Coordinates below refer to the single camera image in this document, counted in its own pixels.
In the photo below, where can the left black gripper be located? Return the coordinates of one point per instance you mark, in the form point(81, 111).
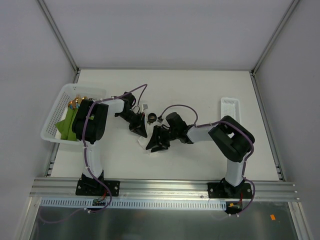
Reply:
point(136, 124)

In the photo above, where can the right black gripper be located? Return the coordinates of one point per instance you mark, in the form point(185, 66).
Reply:
point(163, 134)

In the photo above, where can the white paper napkin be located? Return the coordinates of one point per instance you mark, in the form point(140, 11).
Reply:
point(143, 142)

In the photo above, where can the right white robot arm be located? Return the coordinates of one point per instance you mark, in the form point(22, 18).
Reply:
point(234, 141)

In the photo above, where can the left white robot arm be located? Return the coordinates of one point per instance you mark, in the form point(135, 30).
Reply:
point(89, 127)

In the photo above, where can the green rolled napkin bundle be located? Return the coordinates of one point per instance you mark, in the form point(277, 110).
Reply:
point(64, 126)

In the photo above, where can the gold cutlery in basket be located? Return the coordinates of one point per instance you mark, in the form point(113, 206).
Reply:
point(78, 99)

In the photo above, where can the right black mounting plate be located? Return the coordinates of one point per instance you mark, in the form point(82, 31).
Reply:
point(223, 190)

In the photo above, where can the black mounting plate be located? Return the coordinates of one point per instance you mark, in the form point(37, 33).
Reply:
point(223, 190)
point(94, 188)

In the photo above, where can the white narrow utensil tray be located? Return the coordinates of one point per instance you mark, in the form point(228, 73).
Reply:
point(230, 107)

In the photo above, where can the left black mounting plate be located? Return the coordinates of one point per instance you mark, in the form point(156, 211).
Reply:
point(94, 188)

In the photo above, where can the white perforated basket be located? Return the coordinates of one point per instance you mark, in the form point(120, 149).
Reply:
point(68, 92)

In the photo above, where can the orange tape piece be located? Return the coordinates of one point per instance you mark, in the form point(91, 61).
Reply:
point(273, 218)

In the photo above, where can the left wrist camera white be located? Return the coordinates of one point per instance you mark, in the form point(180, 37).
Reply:
point(144, 107)

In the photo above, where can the right aluminium frame post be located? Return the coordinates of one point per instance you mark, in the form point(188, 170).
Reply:
point(276, 33)

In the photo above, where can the aluminium frame post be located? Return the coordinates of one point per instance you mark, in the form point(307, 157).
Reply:
point(57, 33)
point(276, 33)

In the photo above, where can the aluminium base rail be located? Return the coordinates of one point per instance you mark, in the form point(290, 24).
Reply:
point(150, 189)

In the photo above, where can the white slotted cable duct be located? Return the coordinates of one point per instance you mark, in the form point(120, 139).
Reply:
point(150, 204)

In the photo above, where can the left aluminium frame post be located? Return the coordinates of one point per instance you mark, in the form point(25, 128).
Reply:
point(57, 33)

